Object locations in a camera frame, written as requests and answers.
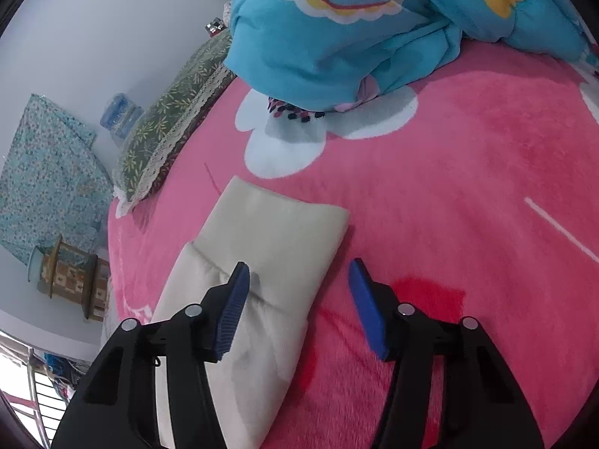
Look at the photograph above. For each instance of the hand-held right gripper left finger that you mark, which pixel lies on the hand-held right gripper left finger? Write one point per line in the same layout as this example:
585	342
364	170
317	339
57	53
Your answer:
231	308

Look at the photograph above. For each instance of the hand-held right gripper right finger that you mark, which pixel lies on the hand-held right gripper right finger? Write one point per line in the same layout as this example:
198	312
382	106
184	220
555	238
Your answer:
367	308

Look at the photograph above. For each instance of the cream jacket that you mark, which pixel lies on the cream jacket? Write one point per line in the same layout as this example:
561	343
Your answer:
271	234

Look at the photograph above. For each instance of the pink plush blanket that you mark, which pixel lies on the pink plush blanket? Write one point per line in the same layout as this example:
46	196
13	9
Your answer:
444	173

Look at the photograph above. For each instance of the wooden chair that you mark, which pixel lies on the wooden chair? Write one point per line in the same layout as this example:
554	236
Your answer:
70	278

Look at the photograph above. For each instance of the green floral pillow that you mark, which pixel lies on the green floral pillow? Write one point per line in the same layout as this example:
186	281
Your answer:
159	140

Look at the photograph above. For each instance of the polka dot cloth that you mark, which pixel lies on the polka dot cloth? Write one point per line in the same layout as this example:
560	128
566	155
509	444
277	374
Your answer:
290	111

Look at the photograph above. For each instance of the window railing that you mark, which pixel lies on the window railing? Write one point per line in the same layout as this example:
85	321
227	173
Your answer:
32	397

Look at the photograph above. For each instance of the blue water dispenser bottle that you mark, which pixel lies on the blue water dispenser bottle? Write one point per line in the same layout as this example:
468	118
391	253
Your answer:
120	114

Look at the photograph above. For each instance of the teal floral cloth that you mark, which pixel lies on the teal floral cloth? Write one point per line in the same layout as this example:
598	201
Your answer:
47	173

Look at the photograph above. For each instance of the blue printed quilt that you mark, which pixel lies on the blue printed quilt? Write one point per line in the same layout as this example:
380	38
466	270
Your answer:
351	46

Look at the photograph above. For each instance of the small red white object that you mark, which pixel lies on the small red white object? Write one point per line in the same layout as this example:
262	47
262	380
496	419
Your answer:
215	27

